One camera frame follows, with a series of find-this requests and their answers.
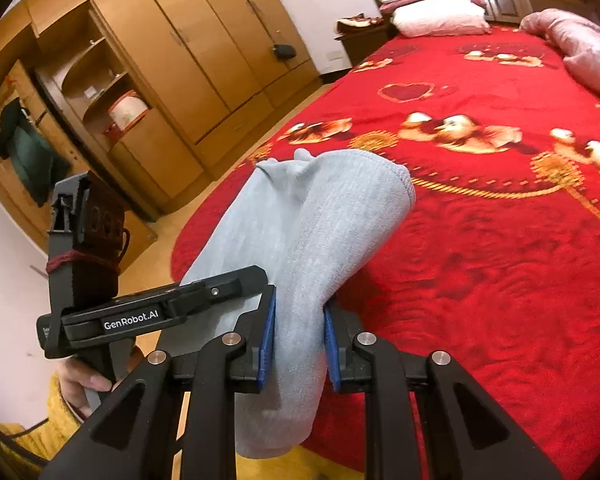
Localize grey pants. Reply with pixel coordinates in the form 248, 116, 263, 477
181, 148, 416, 458

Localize yellow fuzzy pyjama clothing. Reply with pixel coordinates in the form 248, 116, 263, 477
0, 359, 362, 479

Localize person's left hand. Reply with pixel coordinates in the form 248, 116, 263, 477
57, 356, 120, 420

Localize red floral bed blanket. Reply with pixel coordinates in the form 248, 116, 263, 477
171, 26, 600, 479

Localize dark green hanging garment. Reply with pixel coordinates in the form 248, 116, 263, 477
0, 98, 71, 207

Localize white red container on shelf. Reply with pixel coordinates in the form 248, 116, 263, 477
108, 90, 149, 132

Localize wooden wardrobe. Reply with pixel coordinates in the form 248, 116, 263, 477
0, 0, 320, 259

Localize dark wooden nightstand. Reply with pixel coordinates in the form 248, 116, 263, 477
336, 23, 398, 66

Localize clothes on nightstand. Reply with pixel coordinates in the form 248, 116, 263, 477
336, 13, 384, 36

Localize white pillow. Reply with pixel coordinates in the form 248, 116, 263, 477
391, 0, 491, 38

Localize pink checked quilt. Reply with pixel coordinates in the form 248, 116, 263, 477
520, 8, 600, 94

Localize black cable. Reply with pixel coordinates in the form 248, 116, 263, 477
0, 408, 52, 461

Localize black wardrobe door handle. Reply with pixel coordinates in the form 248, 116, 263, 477
272, 44, 298, 61

